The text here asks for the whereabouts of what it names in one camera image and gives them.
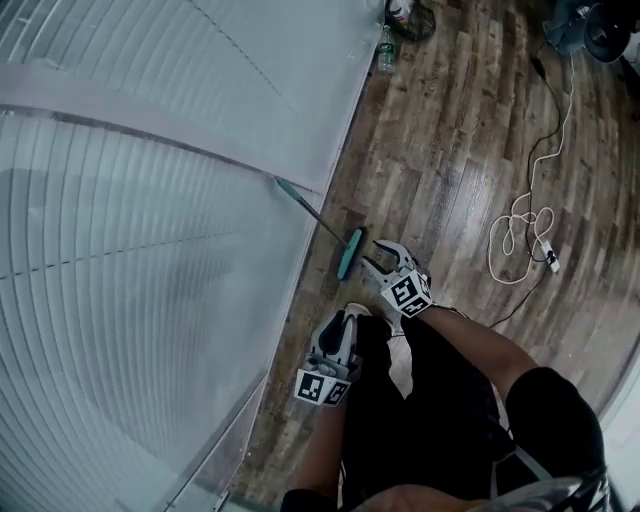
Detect grey harness strap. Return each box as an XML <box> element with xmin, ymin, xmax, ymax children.
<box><xmin>488</xmin><ymin>443</ymin><xmax>619</xmax><ymax>512</ymax></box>

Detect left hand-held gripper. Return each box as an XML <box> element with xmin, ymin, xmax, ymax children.
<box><xmin>294</xmin><ymin>310</ymin><xmax>362</xmax><ymax>408</ymax></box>

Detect person's black trousers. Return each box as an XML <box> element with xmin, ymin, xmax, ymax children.
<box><xmin>342</xmin><ymin>313</ymin><xmax>519</xmax><ymax>512</ymax></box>

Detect person's right forearm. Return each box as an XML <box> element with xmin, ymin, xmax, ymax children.
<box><xmin>414</xmin><ymin>303</ymin><xmax>539</xmax><ymax>401</ymax></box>

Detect white cable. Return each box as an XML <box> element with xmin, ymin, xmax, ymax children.
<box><xmin>486</xmin><ymin>47</ymin><xmax>577</xmax><ymax>287</ymax></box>

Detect person's black shirt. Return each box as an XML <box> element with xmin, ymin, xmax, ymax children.
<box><xmin>278</xmin><ymin>366</ymin><xmax>607</xmax><ymax>512</ymax></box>

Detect teal broom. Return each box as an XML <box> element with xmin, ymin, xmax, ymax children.
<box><xmin>273</xmin><ymin>176</ymin><xmax>370</xmax><ymax>282</ymax></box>

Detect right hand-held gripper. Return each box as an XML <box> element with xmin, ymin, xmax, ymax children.
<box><xmin>361</xmin><ymin>239</ymin><xmax>434</xmax><ymax>320</ymax></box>

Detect clear plastic bottle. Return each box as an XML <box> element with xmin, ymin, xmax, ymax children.
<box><xmin>376</xmin><ymin>23</ymin><xmax>397</xmax><ymax>75</ymax></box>

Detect white window blinds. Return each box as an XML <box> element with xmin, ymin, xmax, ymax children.
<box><xmin>0</xmin><ymin>0</ymin><xmax>389</xmax><ymax>512</ymax></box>

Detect white power strip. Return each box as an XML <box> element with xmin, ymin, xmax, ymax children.
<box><xmin>541</xmin><ymin>239</ymin><xmax>562</xmax><ymax>274</ymax></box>

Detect black cable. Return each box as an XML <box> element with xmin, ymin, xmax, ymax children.
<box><xmin>487</xmin><ymin>39</ymin><xmax>564</xmax><ymax>330</ymax></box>

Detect person's left forearm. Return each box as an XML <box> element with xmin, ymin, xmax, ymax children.
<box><xmin>293</xmin><ymin>399</ymin><xmax>351</xmax><ymax>497</ymax></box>

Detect black bag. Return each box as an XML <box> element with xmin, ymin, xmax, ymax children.
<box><xmin>383</xmin><ymin>0</ymin><xmax>437</xmax><ymax>42</ymax></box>

